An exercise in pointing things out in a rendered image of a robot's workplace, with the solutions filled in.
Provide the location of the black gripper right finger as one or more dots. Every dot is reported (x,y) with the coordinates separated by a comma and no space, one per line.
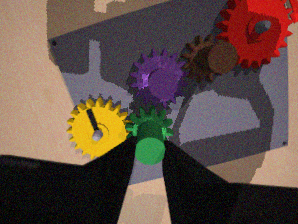
(196,195)

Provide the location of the red gear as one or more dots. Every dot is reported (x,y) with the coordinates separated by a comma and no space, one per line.
(238,28)

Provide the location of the red curved arrow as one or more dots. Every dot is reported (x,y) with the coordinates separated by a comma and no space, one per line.
(294,14)

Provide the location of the yellow gear with black stripe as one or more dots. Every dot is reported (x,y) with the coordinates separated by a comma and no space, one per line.
(101,117)

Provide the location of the brown gear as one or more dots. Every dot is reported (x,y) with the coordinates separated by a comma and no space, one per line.
(207,58)

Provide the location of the grey flat board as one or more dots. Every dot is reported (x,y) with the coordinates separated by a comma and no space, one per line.
(242,113)

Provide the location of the green gear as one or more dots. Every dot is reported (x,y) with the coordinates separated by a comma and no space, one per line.
(151,131)

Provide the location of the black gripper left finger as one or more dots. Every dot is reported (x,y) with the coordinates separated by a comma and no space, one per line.
(93,191)

